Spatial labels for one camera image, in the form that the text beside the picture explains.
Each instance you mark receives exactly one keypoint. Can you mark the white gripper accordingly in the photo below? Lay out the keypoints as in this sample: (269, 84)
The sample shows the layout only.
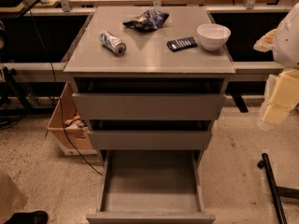
(287, 42)

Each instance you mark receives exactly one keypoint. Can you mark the silver blue redbull can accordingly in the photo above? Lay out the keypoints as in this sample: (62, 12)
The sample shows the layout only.
(112, 42)

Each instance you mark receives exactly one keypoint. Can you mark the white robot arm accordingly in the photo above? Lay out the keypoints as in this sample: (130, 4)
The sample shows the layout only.
(285, 48)

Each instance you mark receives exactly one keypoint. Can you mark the grey drawer cabinet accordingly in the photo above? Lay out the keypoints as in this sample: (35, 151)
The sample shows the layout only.
(148, 66)

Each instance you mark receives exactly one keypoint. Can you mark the grey open bottom drawer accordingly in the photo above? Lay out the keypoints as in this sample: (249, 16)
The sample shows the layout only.
(150, 187)

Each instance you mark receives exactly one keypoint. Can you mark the grey top drawer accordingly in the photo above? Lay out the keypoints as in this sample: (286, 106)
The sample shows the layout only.
(149, 106)

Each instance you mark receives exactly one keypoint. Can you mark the grey middle drawer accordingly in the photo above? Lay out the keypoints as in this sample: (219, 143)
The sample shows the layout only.
(151, 140)

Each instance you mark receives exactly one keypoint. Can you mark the white bowl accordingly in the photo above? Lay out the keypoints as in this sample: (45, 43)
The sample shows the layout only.
(213, 36)

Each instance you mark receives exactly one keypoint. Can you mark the dark blue snack packet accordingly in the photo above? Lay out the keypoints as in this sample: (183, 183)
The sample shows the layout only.
(181, 44)

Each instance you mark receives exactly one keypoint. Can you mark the black chair leg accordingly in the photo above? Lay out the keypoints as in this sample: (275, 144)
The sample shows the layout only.
(277, 191)

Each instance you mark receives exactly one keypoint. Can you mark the dark blue chip bag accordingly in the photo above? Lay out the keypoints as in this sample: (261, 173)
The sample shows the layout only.
(150, 20)

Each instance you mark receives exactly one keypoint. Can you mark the cardboard box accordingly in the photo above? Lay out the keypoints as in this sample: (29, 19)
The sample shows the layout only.
(68, 129)

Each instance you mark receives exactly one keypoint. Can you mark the black shoe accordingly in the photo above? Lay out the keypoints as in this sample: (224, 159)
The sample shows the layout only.
(36, 217)

